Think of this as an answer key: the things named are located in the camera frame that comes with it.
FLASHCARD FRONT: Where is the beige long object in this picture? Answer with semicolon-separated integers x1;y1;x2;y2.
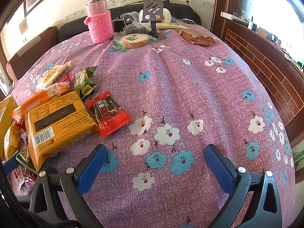
157;22;190;30

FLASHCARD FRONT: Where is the pink knitted-sleeve thermos bottle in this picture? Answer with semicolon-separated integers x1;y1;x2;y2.
84;0;114;44

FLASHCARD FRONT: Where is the red snack packet dark label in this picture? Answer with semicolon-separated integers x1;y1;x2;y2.
85;91;133;139

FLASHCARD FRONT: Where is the clear plastic cup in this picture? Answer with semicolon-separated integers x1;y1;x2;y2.
123;11;140;25

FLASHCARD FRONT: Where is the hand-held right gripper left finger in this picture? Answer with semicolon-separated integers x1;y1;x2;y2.
29;144;114;228

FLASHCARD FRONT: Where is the brown brick-pattern cabinet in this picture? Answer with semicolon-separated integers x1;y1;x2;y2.
221;12;304;148

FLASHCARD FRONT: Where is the purple floral tablecloth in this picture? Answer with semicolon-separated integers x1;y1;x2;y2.
11;25;296;228

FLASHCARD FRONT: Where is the brown snack packet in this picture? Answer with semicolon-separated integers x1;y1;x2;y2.
177;28;217;47

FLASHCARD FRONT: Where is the green snack packet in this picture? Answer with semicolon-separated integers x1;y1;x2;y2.
74;66;98;98
15;148;36;171

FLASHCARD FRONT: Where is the black phone stand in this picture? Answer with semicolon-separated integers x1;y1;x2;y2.
142;1;167;41

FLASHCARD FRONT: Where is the red-brown chair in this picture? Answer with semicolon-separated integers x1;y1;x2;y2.
7;26;59;83

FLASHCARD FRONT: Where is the yellow cracker packet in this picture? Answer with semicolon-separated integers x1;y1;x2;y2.
36;61;73;92

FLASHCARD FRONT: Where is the bright window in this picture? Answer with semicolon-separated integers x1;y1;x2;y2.
237;0;304;72

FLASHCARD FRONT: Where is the green bamboo print panel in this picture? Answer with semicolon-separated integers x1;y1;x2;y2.
293;147;304;171

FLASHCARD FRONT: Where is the orange cracker packet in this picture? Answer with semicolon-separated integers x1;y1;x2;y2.
12;82;72;121

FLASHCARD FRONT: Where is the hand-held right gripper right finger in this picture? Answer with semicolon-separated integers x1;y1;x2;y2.
204;144;283;228

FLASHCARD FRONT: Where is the round rice cracker pack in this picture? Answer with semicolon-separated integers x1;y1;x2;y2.
113;34;158;52

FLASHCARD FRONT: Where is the grey patterned pouch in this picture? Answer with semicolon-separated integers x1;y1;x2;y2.
122;24;149;35

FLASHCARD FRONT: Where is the dark sofa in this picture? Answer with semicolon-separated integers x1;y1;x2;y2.
58;3;202;38

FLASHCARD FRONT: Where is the large orange snack packet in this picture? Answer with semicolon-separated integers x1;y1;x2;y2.
25;91;100;171

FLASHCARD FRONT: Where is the yellow cardboard box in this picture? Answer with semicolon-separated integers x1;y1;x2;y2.
0;96;18;136

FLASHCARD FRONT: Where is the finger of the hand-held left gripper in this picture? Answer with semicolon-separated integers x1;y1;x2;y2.
3;158;21;174

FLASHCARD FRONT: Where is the yellow snack packet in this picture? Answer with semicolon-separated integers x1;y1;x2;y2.
3;123;22;161

